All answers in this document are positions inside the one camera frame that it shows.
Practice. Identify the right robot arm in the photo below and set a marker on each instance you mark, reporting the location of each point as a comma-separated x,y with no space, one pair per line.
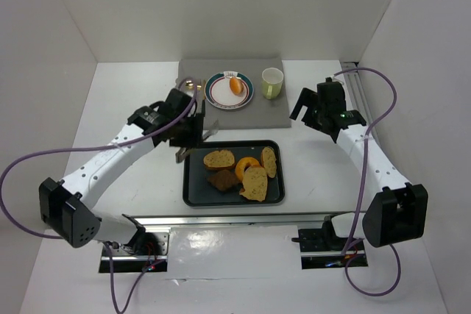
395,208

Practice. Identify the bread slice upper left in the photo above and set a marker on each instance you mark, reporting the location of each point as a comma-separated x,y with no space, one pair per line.
219,160

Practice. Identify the brown chocolate croissant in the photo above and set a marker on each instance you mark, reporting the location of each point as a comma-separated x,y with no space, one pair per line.
223,180

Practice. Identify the aluminium rail right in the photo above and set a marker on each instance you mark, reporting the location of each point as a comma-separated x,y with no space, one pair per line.
357,94

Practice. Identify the round orange bun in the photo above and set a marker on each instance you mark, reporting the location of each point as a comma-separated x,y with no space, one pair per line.
236,85

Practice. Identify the metal tongs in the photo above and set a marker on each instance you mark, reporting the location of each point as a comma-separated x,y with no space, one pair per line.
183,152

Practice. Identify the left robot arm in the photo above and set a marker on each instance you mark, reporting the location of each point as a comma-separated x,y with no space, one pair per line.
67,205

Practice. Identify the large front bread slice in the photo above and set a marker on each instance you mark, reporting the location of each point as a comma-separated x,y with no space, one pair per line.
255,184

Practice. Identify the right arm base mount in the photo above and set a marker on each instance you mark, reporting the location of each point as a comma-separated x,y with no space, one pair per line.
321,248

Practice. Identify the black baking tray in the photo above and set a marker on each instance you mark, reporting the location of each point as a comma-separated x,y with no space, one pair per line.
198,192

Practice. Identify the aluminium rail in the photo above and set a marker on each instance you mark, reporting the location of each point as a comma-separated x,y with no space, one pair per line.
357,94
234,220

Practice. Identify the orange glazed donut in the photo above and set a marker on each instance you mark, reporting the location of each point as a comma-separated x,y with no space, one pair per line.
243,164

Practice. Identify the bread slice right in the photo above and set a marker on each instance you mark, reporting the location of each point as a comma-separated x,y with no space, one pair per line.
269,161

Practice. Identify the light green mug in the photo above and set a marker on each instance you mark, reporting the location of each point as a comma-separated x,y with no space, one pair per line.
272,83

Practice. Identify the aluminium rail front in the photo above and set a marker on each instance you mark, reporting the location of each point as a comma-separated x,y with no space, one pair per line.
234,220

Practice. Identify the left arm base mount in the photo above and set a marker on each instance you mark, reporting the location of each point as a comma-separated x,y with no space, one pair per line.
147,251

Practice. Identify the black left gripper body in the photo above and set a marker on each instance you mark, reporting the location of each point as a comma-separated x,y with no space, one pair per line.
199,130

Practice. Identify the green handled gold fork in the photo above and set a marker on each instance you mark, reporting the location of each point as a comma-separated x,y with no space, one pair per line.
203,88

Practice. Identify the white plate green red rim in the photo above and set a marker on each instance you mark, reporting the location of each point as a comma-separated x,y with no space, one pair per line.
218,91

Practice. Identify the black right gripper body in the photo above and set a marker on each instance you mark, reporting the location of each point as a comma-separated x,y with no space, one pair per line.
307,106

